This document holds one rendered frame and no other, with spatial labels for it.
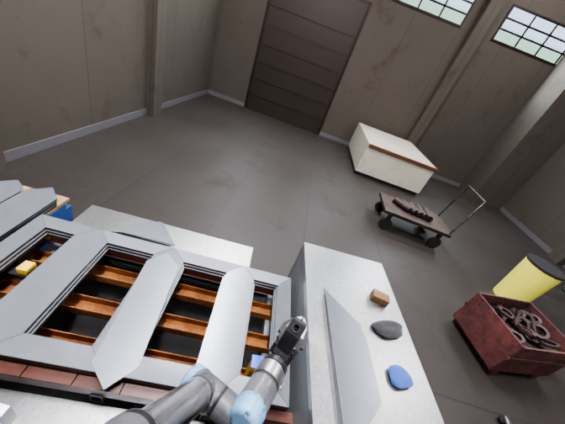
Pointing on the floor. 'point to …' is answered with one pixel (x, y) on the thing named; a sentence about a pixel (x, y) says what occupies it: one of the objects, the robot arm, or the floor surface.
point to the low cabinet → (388, 160)
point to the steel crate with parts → (510, 336)
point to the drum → (530, 279)
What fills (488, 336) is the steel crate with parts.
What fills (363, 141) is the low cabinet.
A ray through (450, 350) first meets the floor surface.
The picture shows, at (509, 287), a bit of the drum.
